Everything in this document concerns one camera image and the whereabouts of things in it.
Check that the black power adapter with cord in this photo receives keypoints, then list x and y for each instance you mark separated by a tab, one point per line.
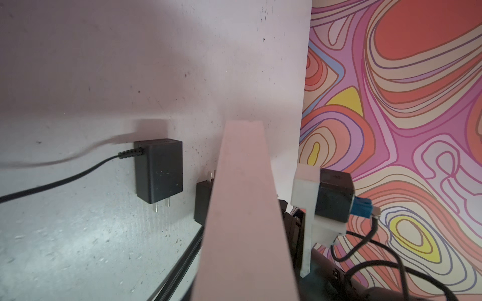
202	198

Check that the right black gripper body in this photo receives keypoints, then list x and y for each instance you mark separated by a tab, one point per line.
317	284

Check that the white square router box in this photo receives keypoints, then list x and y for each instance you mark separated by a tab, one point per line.
245	255

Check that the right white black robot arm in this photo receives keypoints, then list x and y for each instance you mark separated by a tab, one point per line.
350	289

